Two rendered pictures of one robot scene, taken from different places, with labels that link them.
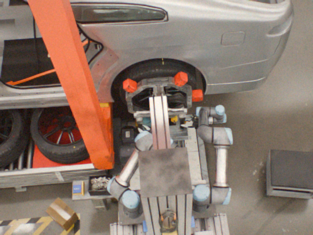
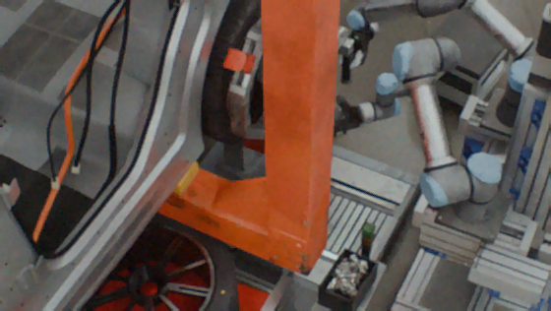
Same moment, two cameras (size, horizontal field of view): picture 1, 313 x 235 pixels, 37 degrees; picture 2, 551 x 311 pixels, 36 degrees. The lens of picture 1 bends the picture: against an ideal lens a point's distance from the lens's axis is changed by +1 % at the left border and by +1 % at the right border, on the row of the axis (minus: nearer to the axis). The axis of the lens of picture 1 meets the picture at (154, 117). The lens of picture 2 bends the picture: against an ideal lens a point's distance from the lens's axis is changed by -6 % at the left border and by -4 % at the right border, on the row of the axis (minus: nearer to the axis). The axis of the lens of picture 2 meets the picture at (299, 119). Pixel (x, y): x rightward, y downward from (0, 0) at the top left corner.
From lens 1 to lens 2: 2.52 m
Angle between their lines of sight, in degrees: 40
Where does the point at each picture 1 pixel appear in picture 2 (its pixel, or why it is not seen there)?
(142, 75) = (242, 26)
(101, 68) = (183, 61)
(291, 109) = (341, 19)
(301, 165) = (468, 31)
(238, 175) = (409, 134)
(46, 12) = not seen: outside the picture
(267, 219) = not seen: hidden behind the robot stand
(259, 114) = not seen: hidden behind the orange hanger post
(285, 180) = (482, 58)
